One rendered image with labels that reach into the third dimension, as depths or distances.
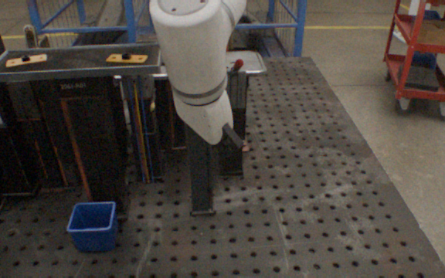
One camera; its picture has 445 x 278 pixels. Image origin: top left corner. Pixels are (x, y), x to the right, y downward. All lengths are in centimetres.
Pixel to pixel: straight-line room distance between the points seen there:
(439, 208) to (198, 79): 203
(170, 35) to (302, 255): 71
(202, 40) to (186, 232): 68
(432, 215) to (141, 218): 168
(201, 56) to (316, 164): 88
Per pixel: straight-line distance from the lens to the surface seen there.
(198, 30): 44
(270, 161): 127
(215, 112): 56
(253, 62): 122
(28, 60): 92
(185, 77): 50
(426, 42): 298
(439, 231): 226
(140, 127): 108
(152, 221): 108
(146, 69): 79
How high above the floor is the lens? 148
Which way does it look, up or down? 34 degrees down
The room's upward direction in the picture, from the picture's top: straight up
